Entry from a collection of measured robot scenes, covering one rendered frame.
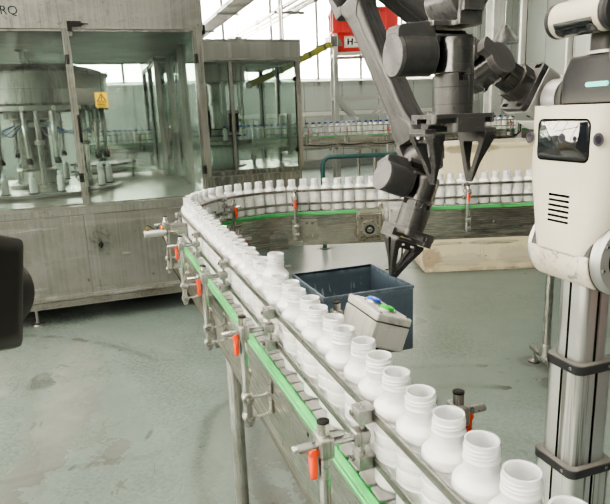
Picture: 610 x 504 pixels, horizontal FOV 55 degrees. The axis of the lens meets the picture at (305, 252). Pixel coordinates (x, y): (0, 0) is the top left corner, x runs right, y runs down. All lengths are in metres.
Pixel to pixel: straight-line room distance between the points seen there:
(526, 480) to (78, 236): 4.26
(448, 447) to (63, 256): 4.20
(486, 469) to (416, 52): 0.52
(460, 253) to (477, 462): 5.07
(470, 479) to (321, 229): 2.52
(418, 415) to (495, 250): 5.07
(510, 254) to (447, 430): 5.17
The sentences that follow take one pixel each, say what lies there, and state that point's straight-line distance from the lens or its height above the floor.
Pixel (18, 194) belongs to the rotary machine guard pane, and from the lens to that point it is 4.69.
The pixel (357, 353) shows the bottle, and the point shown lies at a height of 1.15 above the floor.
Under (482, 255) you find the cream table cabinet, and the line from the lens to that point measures 5.75.
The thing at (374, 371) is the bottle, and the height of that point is 1.15.
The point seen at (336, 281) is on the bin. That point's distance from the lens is 2.15.
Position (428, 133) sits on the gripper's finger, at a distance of 0.87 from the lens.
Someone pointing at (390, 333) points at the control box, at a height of 1.08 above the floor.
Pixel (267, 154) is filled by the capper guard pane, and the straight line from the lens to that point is 6.80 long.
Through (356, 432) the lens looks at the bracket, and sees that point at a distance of 0.82.
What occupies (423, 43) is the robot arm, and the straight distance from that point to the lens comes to 0.85.
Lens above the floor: 1.50
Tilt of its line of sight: 13 degrees down
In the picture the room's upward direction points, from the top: 2 degrees counter-clockwise
